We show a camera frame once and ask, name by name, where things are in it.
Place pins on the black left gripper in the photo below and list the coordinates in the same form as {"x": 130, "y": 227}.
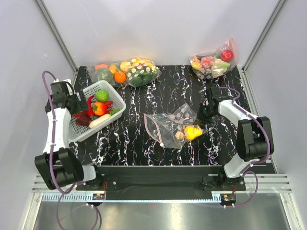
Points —
{"x": 82, "y": 105}

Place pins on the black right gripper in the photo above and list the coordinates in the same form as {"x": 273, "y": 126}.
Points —
{"x": 200, "y": 117}

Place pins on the red toy chili pepper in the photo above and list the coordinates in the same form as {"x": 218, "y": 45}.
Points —
{"x": 90, "y": 112}

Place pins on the green toy lime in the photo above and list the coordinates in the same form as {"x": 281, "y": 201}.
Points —
{"x": 101, "y": 96}

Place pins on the yellow toy pear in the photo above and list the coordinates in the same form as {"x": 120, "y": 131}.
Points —
{"x": 192, "y": 132}

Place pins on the clear zip top bag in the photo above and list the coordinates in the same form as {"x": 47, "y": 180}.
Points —
{"x": 163, "y": 127}

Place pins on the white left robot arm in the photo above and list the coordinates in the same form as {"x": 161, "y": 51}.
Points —
{"x": 57, "y": 165}

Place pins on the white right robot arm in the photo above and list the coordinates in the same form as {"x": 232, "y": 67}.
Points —
{"x": 254, "y": 141}

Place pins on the right bag of fake food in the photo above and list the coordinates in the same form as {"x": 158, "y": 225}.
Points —
{"x": 208, "y": 66}

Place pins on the bag of fake food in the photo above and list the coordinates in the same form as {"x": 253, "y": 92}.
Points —
{"x": 92, "y": 69}
{"x": 208, "y": 66}
{"x": 139, "y": 72}

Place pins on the left bag of fake food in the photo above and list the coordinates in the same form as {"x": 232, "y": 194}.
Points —
{"x": 92, "y": 69}

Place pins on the middle bag of fake food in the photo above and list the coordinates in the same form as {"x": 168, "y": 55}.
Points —
{"x": 139, "y": 72}

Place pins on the dark red toy mangosteen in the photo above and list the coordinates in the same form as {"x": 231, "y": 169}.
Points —
{"x": 82, "y": 119}

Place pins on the orange toy tomato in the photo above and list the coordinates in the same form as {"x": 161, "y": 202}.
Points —
{"x": 99, "y": 108}

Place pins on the white plastic basket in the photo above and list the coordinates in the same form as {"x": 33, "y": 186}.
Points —
{"x": 80, "y": 133}

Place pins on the red toy lobster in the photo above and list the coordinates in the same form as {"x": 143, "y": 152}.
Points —
{"x": 109, "y": 106}

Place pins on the green toy pumpkin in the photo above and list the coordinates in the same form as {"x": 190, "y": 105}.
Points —
{"x": 103, "y": 74}

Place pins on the orange toy orange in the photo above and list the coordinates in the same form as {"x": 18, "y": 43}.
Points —
{"x": 120, "y": 77}

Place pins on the red toy apple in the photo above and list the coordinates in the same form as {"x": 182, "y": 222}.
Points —
{"x": 227, "y": 56}

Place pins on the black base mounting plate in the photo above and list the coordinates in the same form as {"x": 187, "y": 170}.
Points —
{"x": 161, "y": 183}

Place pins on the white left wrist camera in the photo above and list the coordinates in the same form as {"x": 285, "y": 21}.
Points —
{"x": 63, "y": 86}

